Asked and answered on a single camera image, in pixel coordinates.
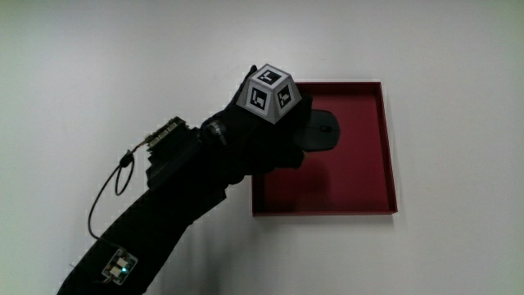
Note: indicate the small square sensor board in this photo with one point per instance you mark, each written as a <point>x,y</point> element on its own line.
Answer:
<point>119,266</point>

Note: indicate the wrist circuit board module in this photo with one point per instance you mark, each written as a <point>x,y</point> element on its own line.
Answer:
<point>172,151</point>

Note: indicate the dark red square plate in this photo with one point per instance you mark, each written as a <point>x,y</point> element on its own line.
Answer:
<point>352,180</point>

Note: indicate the black computer mouse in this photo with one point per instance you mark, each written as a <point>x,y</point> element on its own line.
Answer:
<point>321,131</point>

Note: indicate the person's left hand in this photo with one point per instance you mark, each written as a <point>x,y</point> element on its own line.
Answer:
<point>254,139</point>

